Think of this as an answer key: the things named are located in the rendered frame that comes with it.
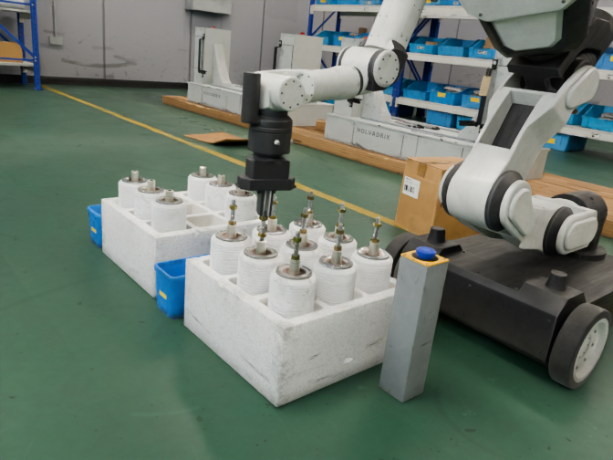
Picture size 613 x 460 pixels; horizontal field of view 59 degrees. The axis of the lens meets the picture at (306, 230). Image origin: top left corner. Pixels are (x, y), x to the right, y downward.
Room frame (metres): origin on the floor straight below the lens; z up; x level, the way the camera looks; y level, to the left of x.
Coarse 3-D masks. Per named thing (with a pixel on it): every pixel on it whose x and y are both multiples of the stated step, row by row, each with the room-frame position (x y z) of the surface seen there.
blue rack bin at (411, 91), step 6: (414, 84) 7.10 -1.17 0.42; (420, 84) 7.18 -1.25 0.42; (426, 84) 7.26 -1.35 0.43; (432, 84) 7.22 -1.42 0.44; (438, 84) 6.84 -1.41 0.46; (444, 84) 6.91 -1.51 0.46; (408, 90) 6.90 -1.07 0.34; (414, 90) 6.81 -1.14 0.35; (420, 90) 7.18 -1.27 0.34; (426, 90) 7.27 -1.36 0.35; (408, 96) 6.90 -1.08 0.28; (414, 96) 6.82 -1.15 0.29; (420, 96) 6.76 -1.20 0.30; (426, 96) 6.72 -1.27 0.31
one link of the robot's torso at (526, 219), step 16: (512, 192) 1.16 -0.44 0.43; (528, 192) 1.18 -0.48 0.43; (512, 208) 1.15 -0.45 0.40; (528, 208) 1.20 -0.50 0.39; (544, 208) 1.38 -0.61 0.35; (560, 208) 1.41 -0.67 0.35; (464, 224) 1.35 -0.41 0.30; (512, 224) 1.17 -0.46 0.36; (528, 224) 1.21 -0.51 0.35; (544, 224) 1.37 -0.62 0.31; (560, 224) 1.38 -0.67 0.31; (512, 240) 1.25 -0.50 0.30; (528, 240) 1.33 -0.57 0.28; (544, 240) 1.38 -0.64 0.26
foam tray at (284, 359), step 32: (192, 288) 1.17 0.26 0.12; (224, 288) 1.06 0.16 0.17; (192, 320) 1.16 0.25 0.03; (224, 320) 1.06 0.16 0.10; (256, 320) 0.97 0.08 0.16; (288, 320) 0.94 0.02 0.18; (320, 320) 0.97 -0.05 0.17; (352, 320) 1.03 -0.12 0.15; (384, 320) 1.10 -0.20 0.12; (224, 352) 1.05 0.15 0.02; (256, 352) 0.97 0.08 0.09; (288, 352) 0.92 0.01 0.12; (320, 352) 0.98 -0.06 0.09; (352, 352) 1.04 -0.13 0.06; (256, 384) 0.96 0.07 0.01; (288, 384) 0.92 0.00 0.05; (320, 384) 0.98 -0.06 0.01
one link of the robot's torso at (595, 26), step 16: (608, 16) 1.44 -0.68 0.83; (592, 32) 1.34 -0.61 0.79; (608, 32) 1.40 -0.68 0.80; (592, 48) 1.36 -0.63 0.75; (512, 64) 1.35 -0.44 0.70; (528, 64) 1.32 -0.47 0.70; (544, 64) 1.30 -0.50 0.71; (560, 64) 1.27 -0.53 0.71; (528, 80) 1.34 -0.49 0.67; (544, 80) 1.31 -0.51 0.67
